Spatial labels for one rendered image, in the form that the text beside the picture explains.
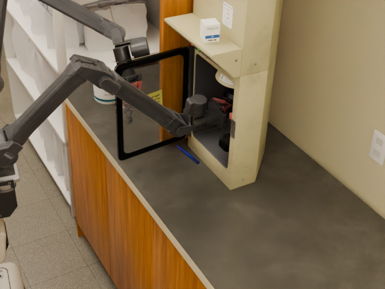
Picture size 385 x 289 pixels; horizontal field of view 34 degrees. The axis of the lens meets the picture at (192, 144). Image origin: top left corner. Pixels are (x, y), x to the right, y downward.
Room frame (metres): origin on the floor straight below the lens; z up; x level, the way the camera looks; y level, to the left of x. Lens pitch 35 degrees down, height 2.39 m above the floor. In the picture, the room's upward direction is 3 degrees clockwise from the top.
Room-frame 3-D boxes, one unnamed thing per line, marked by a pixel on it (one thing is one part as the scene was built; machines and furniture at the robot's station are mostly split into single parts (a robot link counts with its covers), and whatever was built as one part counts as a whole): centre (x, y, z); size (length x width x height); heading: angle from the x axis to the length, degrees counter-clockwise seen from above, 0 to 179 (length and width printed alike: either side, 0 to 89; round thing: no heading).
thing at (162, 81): (1.98, 0.15, 1.19); 0.30 x 0.01 x 0.40; 126
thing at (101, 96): (2.44, 0.39, 1.02); 0.13 x 0.13 x 0.15
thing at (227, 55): (1.92, -0.01, 1.46); 0.32 x 0.12 x 0.10; 31
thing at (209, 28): (1.88, -0.04, 1.54); 0.05 x 0.05 x 0.06; 20
